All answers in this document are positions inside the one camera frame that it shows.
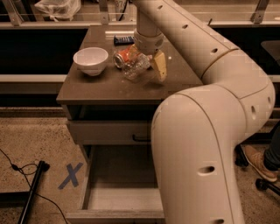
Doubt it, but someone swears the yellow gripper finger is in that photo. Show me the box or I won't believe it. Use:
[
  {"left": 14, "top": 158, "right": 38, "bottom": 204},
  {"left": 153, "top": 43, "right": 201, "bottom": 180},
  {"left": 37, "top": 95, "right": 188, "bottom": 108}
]
[
  {"left": 127, "top": 45, "right": 140, "bottom": 60},
  {"left": 150, "top": 50, "right": 167, "bottom": 82}
]

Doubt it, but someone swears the clear plastic water bottle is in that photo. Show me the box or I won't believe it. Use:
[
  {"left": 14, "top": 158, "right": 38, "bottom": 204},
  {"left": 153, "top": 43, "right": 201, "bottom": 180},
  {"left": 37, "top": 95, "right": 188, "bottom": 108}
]
[{"left": 122, "top": 53, "right": 151, "bottom": 81}]

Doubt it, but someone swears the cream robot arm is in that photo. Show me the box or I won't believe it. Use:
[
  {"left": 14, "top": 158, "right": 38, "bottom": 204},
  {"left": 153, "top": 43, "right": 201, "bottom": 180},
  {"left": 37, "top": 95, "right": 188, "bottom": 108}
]
[{"left": 134, "top": 0, "right": 275, "bottom": 224}]

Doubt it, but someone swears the grey drawer cabinet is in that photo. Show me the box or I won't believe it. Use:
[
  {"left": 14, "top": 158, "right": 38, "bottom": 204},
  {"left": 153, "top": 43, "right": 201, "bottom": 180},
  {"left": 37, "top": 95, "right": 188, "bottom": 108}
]
[{"left": 56, "top": 24, "right": 205, "bottom": 224}]

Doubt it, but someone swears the closed upper grey drawer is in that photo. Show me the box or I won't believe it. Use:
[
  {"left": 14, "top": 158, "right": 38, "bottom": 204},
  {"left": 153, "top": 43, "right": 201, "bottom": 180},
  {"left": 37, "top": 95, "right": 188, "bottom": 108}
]
[{"left": 67, "top": 121, "right": 151, "bottom": 145}]

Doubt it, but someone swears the open lower grey drawer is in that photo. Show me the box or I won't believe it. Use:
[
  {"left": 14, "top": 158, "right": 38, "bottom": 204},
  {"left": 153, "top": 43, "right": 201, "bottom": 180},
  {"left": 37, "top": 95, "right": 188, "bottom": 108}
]
[{"left": 66, "top": 144, "right": 165, "bottom": 224}]

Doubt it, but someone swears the orange soda can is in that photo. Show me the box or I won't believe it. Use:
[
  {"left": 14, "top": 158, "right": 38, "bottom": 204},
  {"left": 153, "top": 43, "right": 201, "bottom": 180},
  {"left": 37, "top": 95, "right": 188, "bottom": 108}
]
[{"left": 113, "top": 46, "right": 130, "bottom": 68}]

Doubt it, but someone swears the blue snack wrapper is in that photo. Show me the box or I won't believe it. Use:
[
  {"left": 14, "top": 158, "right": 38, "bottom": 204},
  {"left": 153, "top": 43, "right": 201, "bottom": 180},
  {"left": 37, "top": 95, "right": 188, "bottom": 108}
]
[{"left": 114, "top": 36, "right": 134, "bottom": 46}]

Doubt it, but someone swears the white ceramic bowl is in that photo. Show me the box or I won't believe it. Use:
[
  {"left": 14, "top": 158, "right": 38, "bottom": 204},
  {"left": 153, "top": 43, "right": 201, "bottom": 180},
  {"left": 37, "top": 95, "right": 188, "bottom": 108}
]
[{"left": 73, "top": 47, "right": 109, "bottom": 76}]

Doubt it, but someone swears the clear plastic bag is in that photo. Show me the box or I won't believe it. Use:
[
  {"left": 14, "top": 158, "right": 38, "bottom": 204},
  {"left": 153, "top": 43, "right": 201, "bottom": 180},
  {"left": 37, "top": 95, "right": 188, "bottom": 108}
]
[{"left": 34, "top": 0, "right": 81, "bottom": 21}]

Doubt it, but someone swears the black stand leg right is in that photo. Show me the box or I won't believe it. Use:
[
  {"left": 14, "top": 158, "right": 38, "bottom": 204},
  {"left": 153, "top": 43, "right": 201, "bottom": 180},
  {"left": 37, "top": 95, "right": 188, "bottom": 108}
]
[{"left": 234, "top": 144, "right": 249, "bottom": 167}]

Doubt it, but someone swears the tan shoe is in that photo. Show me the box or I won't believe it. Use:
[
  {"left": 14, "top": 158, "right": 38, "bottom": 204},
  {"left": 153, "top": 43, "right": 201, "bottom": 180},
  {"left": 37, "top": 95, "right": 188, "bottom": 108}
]
[{"left": 244, "top": 145, "right": 278, "bottom": 183}]

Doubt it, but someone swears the blue tape cross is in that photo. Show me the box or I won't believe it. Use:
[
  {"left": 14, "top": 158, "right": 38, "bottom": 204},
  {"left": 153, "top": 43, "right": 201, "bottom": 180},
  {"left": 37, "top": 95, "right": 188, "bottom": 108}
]
[{"left": 59, "top": 163, "right": 83, "bottom": 190}]

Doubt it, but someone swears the blue jeans leg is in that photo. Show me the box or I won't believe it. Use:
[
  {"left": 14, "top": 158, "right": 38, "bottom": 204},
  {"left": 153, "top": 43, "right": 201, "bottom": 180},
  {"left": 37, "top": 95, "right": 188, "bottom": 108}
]
[{"left": 264, "top": 127, "right": 280, "bottom": 171}]

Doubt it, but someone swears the black tripod leg left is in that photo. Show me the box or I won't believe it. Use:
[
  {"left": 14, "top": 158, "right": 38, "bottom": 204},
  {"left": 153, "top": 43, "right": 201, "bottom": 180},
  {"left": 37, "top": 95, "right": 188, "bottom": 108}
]
[{"left": 17, "top": 160, "right": 50, "bottom": 224}]

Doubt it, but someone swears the black chair caster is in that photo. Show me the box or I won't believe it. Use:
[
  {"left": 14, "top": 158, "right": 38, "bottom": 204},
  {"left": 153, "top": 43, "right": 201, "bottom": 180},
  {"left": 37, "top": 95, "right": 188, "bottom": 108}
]
[{"left": 255, "top": 178, "right": 280, "bottom": 196}]

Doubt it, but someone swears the black drawer handle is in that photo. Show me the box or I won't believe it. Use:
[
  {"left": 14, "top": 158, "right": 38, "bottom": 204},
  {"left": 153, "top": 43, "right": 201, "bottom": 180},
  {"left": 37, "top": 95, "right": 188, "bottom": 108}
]
[{"left": 132, "top": 134, "right": 151, "bottom": 143}]

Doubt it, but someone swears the black floor cable left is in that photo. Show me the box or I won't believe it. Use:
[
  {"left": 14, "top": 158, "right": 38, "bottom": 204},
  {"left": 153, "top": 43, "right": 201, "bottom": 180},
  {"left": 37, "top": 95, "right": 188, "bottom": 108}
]
[{"left": 0, "top": 148, "right": 69, "bottom": 224}]

